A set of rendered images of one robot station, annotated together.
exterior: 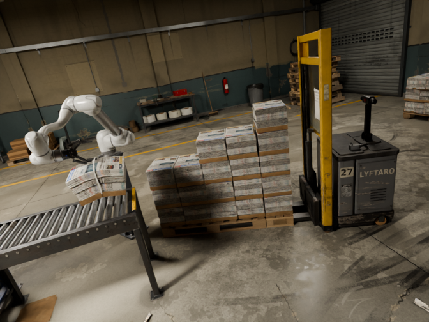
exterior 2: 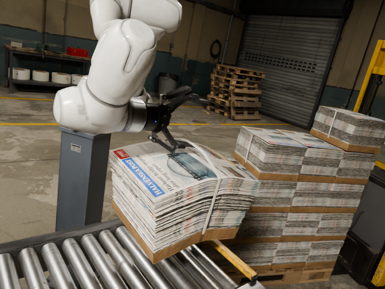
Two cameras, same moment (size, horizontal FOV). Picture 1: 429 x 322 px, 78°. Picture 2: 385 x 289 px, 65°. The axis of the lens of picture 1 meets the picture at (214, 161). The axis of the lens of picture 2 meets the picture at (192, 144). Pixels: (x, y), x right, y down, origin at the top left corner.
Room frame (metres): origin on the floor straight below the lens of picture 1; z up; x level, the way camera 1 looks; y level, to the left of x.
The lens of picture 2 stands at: (1.16, 1.32, 1.49)
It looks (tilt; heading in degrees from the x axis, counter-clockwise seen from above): 17 degrees down; 332
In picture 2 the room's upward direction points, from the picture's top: 11 degrees clockwise
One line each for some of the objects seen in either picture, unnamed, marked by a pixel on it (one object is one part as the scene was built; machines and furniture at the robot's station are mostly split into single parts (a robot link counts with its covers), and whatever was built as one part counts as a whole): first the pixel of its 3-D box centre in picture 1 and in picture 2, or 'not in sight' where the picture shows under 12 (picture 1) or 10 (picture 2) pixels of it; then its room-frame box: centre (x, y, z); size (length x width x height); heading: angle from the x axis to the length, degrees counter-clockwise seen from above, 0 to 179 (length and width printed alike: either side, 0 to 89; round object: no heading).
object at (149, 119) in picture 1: (167, 108); (52, 68); (8.70, 1.21, 0.55); 1.80 x 0.70 x 1.09; 104
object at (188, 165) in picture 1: (209, 191); (231, 221); (2.65, 0.12, 0.42); 1.17 x 0.39 x 0.83; 83
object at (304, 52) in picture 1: (306, 121); (349, 145); (2.83, -1.07, 0.97); 0.09 x 0.09 x 1.75; 83
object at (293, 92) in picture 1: (313, 81); (234, 90); (8.44, -3.50, 0.65); 1.33 x 0.94 x 1.30; 108
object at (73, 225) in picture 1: (75, 218); (91, 287); (1.89, 1.18, 0.77); 0.47 x 0.05 x 0.05; 14
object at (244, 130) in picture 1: (239, 130); (305, 139); (2.62, -0.30, 1.06); 0.37 x 0.28 x 0.01; 172
